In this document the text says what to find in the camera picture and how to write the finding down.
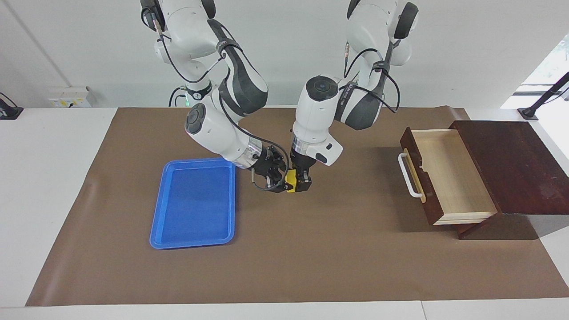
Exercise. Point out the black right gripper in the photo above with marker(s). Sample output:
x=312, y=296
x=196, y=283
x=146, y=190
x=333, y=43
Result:
x=266, y=162

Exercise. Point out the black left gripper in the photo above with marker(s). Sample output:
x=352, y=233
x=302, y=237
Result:
x=303, y=163

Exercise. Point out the yellow block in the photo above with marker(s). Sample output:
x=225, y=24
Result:
x=291, y=180

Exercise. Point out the wooden drawer with dark front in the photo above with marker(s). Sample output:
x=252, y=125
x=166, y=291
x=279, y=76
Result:
x=453, y=178

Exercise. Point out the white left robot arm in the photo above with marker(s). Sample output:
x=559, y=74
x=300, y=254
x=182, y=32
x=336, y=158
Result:
x=318, y=115

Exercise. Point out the dark wooden drawer cabinet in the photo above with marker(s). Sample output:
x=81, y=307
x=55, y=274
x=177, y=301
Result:
x=520, y=169

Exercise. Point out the brown table mat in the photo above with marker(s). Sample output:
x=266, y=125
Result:
x=333, y=249

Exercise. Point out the blue plastic tray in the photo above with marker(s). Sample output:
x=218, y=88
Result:
x=195, y=204

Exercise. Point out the small black stand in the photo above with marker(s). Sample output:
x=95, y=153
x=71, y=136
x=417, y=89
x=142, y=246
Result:
x=10, y=112

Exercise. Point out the white wall outlet box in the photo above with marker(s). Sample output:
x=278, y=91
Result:
x=69, y=97

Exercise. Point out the black camera pole stand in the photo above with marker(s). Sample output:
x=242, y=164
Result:
x=540, y=101

